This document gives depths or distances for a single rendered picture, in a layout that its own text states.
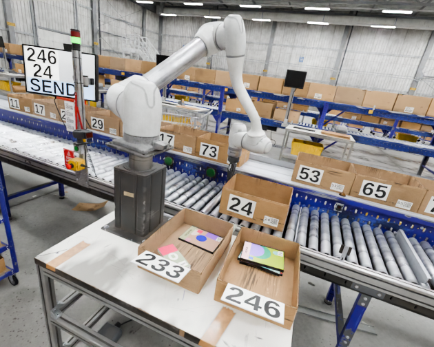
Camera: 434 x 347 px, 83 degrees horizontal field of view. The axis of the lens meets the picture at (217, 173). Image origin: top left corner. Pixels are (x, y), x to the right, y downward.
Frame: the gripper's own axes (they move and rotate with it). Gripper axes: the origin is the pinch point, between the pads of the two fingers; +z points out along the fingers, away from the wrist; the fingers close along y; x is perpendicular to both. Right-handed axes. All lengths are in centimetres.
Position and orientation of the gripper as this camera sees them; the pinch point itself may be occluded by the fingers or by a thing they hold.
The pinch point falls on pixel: (229, 184)
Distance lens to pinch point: 166.1
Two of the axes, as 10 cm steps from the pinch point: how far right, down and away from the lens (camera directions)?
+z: -1.3, 9.3, 3.5
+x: 9.2, 2.5, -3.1
